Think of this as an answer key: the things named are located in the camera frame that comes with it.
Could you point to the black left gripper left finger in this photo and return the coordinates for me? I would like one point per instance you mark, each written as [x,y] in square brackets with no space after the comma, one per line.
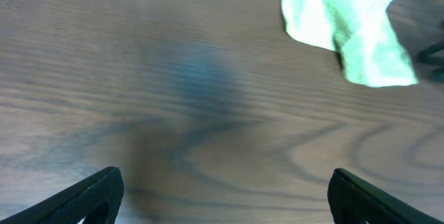
[94,200]

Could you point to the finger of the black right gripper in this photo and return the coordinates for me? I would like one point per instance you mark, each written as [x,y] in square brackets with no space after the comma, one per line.
[426,56]

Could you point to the light green cloth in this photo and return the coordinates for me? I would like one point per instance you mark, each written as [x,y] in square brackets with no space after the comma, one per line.
[360,31]

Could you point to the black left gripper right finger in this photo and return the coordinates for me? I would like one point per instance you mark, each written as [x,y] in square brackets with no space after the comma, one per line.
[353,200]

